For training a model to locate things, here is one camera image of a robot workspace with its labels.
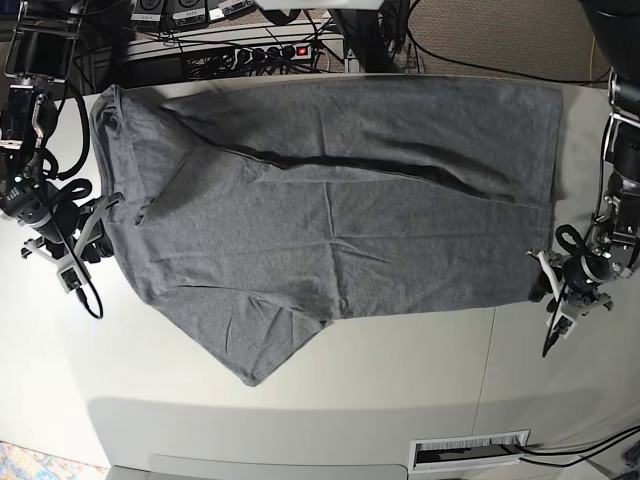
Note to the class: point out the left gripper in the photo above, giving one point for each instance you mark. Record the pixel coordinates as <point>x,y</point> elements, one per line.
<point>583,275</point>

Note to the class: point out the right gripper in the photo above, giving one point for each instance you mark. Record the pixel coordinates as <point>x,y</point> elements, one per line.
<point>63,220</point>

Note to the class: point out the grey T-shirt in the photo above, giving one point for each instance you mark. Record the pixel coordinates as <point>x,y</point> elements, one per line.
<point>252,218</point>

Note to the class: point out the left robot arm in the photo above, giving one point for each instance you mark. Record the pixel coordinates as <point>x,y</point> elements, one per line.
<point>610,248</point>

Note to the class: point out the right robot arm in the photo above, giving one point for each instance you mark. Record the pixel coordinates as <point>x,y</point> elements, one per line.
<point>35,191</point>

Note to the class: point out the black foot pedal left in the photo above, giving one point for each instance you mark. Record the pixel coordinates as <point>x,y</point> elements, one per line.
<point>147,10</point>

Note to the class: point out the black foot pedal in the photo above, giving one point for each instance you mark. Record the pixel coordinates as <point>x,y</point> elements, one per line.
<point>189,12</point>
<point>147,10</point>
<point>228,9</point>

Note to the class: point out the black foot pedal middle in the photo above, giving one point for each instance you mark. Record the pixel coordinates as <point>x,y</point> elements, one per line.
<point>189,12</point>

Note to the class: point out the black foot pedal right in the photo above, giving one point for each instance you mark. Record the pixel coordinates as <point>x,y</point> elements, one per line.
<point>228,9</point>

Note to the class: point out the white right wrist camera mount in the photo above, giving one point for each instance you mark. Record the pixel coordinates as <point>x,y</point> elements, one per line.
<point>71,270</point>

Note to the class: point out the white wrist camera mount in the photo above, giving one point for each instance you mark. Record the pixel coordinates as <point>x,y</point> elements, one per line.
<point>563,317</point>
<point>71,270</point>

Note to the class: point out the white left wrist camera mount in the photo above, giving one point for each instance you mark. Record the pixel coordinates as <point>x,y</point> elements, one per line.
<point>563,317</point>

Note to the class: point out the table cable grommet slot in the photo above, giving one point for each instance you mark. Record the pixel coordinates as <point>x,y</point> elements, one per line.
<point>465,453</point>

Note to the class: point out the black power strip red switch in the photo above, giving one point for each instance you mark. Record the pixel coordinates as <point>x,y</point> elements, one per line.
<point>235,62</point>

